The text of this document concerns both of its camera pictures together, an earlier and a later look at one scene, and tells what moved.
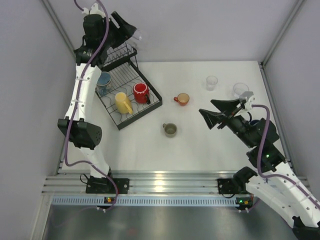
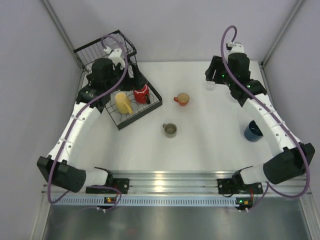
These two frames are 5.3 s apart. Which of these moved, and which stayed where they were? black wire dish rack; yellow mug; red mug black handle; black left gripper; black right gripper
Moved: black left gripper; black right gripper
Stayed: yellow mug; red mug black handle; black wire dish rack
